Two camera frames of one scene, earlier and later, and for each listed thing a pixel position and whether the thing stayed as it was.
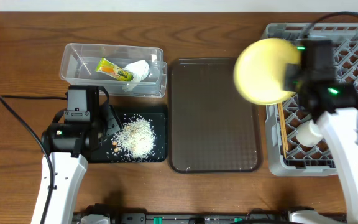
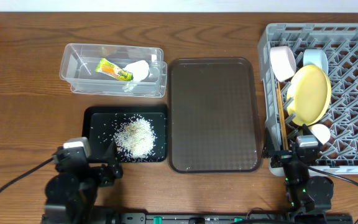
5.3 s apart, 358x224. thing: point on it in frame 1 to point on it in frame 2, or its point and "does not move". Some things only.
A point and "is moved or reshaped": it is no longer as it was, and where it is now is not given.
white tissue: x=140 y=70 does not move
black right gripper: x=291 y=75 to x=286 y=156
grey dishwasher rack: x=355 y=65 does not move
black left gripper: x=111 y=121 to x=103 y=162
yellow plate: x=259 y=69 is moved or reshaped
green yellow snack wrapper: x=106 y=66 does not move
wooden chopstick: x=283 y=129 does not move
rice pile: x=135 y=139 does not move
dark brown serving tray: x=213 y=128 does not move
